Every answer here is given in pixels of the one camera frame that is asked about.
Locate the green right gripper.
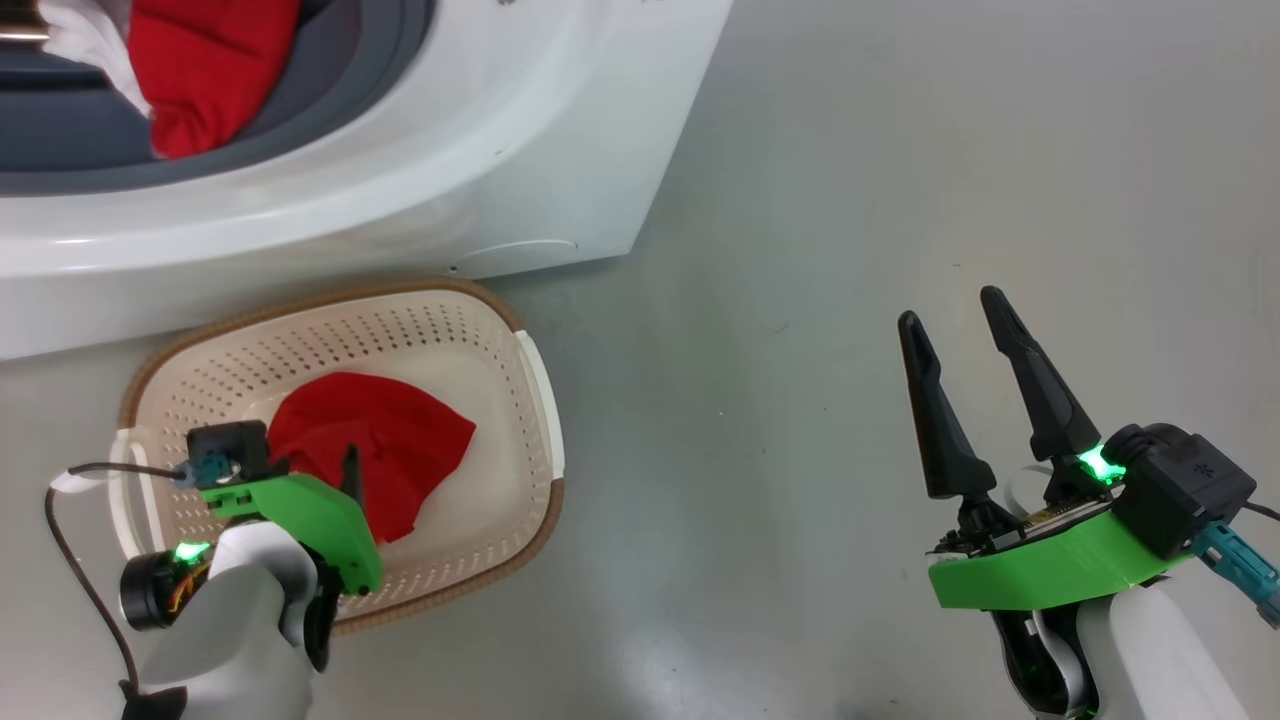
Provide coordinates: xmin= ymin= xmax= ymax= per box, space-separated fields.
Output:
xmin=897 ymin=286 xmax=1196 ymax=611

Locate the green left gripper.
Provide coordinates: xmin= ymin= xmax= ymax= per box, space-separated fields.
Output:
xmin=200 ymin=443 xmax=384 ymax=598

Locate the red cloth garment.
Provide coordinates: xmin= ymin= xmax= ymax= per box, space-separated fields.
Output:
xmin=268 ymin=372 xmax=478 ymax=546
xmin=128 ymin=0 xmax=303 ymax=161

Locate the white cloth garment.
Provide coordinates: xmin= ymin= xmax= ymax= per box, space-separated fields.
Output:
xmin=38 ymin=0 xmax=153 ymax=119

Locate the cream perforated laundry basket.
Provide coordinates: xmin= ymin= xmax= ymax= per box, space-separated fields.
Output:
xmin=108 ymin=278 xmax=567 ymax=637

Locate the white front-load washing machine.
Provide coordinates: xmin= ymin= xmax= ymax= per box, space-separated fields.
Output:
xmin=0 ymin=0 xmax=736 ymax=361

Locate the black left camera cable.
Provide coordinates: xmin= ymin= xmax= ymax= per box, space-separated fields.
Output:
xmin=45 ymin=455 xmax=226 ymax=720

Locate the black camera cable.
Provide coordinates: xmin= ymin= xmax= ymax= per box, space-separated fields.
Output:
xmin=1190 ymin=500 xmax=1280 ymax=631
xmin=45 ymin=455 xmax=226 ymax=720

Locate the black right camera cable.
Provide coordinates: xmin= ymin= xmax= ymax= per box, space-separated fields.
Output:
xmin=1190 ymin=500 xmax=1280 ymax=631

